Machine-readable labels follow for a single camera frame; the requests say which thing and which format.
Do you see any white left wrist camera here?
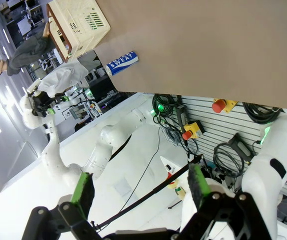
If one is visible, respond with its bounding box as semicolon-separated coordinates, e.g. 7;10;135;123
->
26;79;44;95

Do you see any red yellow emergency stop button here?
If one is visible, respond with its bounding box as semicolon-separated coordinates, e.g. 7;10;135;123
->
182;119;206;141
211;98;239;114

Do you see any black handheld controller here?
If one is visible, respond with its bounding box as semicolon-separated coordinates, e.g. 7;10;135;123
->
174;104;188;131

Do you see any cream plastic shopping basket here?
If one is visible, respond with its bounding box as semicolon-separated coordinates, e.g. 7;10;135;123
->
45;0;111;64

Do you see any blue Pocari Sweat can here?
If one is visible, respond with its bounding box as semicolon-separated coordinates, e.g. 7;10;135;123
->
105;50;140;77

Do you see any black cable coil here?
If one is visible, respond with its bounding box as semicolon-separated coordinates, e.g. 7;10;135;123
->
152;93;182;124
242;101;282;125
212;141;246;179

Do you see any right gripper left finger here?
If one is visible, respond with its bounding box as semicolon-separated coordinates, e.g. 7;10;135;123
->
22;171;102;240

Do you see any black power brick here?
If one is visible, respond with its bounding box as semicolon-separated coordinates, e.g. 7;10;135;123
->
227;132;256;164

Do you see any thick black cable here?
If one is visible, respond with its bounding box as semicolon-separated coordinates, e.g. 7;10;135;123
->
90;154;203;230

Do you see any brown basket handle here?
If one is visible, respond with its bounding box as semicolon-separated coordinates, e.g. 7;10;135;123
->
45;2;74;63

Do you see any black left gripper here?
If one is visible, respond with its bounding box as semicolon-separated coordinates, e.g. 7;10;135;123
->
32;91;71;118

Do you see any grey slotted panel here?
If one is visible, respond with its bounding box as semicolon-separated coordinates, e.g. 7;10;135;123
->
155;94;287;201

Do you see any person in white coat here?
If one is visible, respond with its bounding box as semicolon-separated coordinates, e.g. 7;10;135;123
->
37;57;102;99

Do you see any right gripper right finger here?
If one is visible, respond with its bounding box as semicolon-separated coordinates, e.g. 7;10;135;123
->
175;163;272;240

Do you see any person in grey top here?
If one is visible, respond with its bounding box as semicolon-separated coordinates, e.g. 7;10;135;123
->
0;21;57;78

